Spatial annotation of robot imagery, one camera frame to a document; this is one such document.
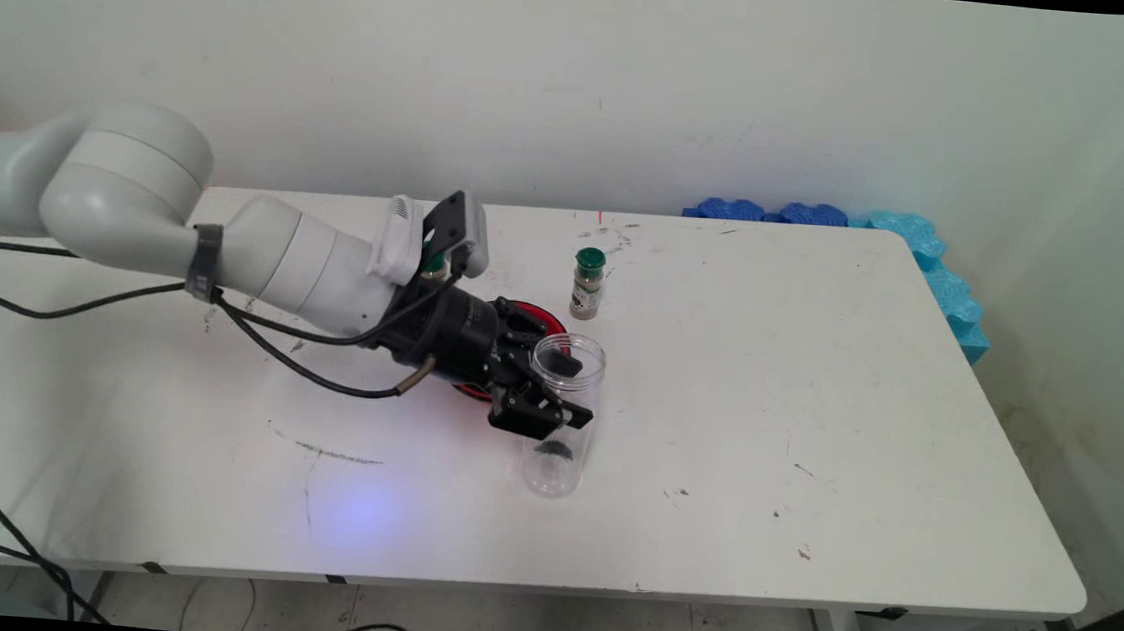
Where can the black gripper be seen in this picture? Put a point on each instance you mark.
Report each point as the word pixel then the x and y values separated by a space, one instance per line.
pixel 450 332

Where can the clear plastic jar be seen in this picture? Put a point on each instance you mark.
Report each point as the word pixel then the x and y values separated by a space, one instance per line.
pixel 566 478

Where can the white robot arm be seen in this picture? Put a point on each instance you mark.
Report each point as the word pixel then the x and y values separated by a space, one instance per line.
pixel 130 191

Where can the red bowl with black seeds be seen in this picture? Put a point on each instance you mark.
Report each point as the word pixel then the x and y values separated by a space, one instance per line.
pixel 547 318

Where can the spice bottle with green cap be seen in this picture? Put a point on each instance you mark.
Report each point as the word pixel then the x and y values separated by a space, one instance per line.
pixel 586 292
pixel 435 267

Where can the dark blue foam mat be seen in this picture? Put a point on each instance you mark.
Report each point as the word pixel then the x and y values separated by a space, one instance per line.
pixel 731 209
pixel 813 214

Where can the light blue foam mat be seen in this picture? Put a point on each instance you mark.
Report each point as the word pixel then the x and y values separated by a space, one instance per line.
pixel 945 286

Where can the white table leg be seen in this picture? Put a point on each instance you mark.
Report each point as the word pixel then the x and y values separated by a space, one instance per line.
pixel 77 593

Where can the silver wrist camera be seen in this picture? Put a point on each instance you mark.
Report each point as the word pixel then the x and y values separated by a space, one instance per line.
pixel 398 237

